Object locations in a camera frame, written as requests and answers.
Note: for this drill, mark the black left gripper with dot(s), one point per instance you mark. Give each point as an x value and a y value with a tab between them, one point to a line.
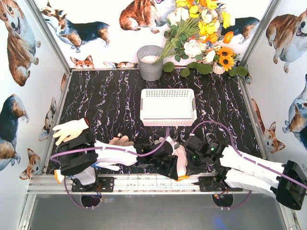
156	155

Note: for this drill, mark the aluminium front rail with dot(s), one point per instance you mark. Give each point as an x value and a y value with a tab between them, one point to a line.
124	184

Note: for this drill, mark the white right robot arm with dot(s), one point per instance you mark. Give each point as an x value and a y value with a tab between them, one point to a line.
235	170

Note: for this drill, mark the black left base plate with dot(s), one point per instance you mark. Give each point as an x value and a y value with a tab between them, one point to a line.
102	184

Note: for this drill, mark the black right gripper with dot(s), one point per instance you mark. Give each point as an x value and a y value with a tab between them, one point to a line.
200	153

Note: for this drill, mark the orange dotted white glove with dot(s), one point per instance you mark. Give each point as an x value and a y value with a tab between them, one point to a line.
182	162

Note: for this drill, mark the grey metal bucket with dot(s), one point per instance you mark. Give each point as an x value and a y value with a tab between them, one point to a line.
150	64

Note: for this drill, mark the cream knit glove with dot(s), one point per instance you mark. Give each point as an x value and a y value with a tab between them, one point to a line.
121	140
70	130

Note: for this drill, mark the white plastic storage basket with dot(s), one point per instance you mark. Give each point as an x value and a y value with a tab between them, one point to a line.
168	107

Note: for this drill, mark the artificial flower bouquet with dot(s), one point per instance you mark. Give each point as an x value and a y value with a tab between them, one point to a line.
196	28

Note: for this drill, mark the blue dotted white glove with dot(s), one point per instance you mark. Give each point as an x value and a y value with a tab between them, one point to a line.
88	177

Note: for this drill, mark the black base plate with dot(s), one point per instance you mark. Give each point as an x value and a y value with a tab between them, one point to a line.
102	184
216	183

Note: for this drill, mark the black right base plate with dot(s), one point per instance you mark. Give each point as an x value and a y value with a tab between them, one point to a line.
216	183

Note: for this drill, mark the sunflower pot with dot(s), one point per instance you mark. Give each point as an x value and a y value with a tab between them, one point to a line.
226	60

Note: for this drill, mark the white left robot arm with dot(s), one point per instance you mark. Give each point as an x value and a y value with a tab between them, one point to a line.
82	157

